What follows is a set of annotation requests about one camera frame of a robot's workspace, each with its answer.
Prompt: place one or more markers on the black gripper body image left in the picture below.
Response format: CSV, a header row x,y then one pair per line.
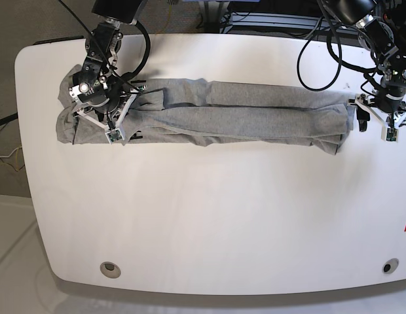
x,y
104,106

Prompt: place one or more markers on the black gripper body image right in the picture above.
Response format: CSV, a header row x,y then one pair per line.
x,y
388,100

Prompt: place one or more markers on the grey T-shirt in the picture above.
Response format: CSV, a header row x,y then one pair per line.
x,y
204,113

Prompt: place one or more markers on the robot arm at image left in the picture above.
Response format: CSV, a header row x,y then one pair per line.
x,y
101,88

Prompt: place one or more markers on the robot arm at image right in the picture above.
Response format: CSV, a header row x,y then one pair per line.
x,y
387,43

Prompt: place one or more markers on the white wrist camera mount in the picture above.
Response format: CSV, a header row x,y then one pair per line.
x,y
383,121
112,127

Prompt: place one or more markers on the aluminium extrusion frame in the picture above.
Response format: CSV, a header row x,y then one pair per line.
x,y
273,22

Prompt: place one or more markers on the grey table cable grommet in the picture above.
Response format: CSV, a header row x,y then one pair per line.
x,y
390,266

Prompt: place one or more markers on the beige table cable grommet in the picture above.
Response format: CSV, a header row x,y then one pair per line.
x,y
110,270

